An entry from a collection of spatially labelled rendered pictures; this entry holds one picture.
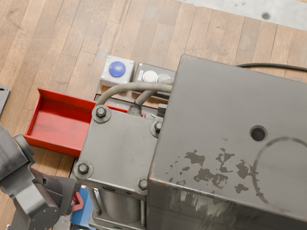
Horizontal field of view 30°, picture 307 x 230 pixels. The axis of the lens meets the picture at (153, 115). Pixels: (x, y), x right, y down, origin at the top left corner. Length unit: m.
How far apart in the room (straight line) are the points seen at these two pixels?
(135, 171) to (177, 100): 0.15
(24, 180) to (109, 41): 0.55
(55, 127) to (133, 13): 0.35
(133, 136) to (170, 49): 0.75
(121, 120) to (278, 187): 0.23
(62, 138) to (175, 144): 0.82
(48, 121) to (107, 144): 0.68
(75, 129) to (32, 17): 0.32
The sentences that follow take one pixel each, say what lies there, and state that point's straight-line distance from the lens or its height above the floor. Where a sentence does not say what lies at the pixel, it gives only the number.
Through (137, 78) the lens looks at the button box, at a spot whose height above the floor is 0.93.
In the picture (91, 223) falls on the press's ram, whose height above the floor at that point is 1.18.
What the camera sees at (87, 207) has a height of 1.00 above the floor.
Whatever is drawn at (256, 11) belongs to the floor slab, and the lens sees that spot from 2.55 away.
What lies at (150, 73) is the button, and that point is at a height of 0.94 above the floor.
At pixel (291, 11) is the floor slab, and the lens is 2.59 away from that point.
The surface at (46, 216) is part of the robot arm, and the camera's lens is 0.96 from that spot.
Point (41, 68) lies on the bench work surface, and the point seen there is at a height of 0.90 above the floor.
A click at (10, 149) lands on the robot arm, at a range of 0.93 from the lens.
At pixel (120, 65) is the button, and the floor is 0.94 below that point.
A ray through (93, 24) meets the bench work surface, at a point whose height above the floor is 0.90.
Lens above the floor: 2.13
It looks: 69 degrees down
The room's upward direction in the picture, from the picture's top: 2 degrees clockwise
